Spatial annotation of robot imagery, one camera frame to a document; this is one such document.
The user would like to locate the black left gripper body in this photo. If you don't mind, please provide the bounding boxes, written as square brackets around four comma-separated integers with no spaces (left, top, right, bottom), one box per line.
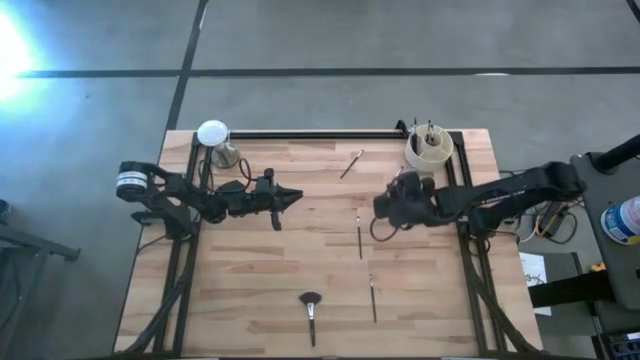
[244,168,284,232]

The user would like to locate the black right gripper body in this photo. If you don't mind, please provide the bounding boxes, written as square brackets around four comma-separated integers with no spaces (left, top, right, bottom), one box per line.
[372,171,437,229]

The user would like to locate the black fan makeup brush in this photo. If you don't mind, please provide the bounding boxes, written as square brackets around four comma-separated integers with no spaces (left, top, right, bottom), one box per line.
[298,290,323,348]

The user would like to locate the cream round brush holder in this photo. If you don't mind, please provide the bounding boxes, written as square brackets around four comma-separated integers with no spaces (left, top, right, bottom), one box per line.
[403,123,455,173]

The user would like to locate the white mushroom table lamp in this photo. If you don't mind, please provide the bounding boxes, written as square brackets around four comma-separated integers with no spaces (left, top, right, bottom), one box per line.
[196,119,242,170]

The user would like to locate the white paper sheet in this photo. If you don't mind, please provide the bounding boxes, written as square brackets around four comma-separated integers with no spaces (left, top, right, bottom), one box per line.
[517,251,553,318]

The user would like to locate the black cart bar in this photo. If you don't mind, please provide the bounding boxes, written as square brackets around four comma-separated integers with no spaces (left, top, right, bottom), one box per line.
[527,271,619,310]

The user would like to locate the grey side cart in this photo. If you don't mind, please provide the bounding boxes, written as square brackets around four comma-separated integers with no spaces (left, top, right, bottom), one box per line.
[569,149,640,311]

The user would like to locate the white wipes canister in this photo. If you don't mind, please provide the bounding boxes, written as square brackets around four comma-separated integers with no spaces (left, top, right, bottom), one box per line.
[599,194,640,246]

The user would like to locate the black stand legs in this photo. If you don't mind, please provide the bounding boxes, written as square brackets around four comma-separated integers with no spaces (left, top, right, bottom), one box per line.
[0,198,82,360]

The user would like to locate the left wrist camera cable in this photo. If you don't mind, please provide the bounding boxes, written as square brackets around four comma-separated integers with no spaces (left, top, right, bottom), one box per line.
[237,157,254,185]

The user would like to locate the right gripper cable loop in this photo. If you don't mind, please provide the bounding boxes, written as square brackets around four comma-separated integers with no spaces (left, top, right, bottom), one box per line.
[368,215,401,245]

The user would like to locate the black aluminium table frame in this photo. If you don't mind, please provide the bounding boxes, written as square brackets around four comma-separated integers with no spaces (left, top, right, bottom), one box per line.
[127,128,536,359]

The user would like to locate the power adapter with cables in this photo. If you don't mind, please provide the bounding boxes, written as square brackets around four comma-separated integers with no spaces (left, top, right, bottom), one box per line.
[499,197,581,246]

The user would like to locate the black round post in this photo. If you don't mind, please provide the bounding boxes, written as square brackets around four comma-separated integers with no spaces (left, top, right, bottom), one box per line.
[593,132,640,174]

